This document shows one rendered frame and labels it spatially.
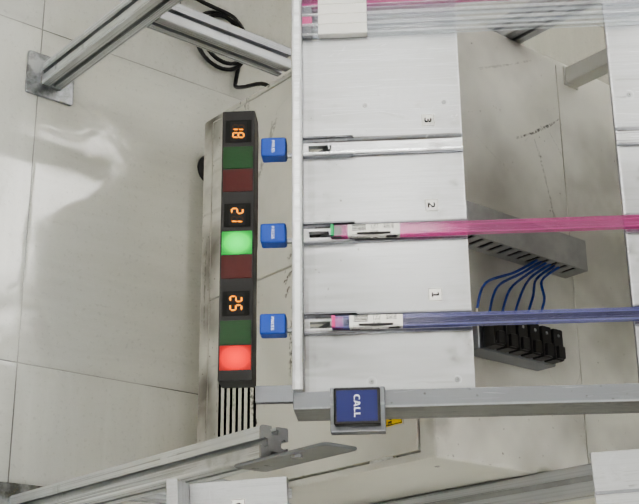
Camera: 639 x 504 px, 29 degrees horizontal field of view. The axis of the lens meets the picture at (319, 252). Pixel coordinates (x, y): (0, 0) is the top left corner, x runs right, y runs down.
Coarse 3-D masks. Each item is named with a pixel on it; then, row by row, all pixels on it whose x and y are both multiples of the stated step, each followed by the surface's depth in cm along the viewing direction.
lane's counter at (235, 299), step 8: (224, 296) 146; (232, 296) 145; (240, 296) 145; (248, 296) 145; (224, 304) 145; (232, 304) 145; (240, 304) 145; (248, 304) 145; (224, 312) 145; (232, 312) 145; (240, 312) 145; (248, 312) 145
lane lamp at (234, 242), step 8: (224, 232) 148; (232, 232) 148; (240, 232) 148; (248, 232) 148; (224, 240) 148; (232, 240) 148; (240, 240) 148; (248, 240) 148; (224, 248) 148; (232, 248) 148; (240, 248) 147; (248, 248) 147
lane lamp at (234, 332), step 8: (232, 320) 144; (240, 320) 144; (248, 320) 144; (224, 328) 144; (232, 328) 144; (240, 328) 144; (248, 328) 144; (224, 336) 144; (232, 336) 144; (240, 336) 144; (248, 336) 144; (224, 344) 144; (232, 344) 143; (240, 344) 143
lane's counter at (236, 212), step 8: (224, 208) 149; (232, 208) 149; (240, 208) 149; (248, 208) 149; (224, 216) 149; (232, 216) 149; (240, 216) 149; (248, 216) 149; (224, 224) 149; (232, 224) 149; (240, 224) 148; (248, 224) 148
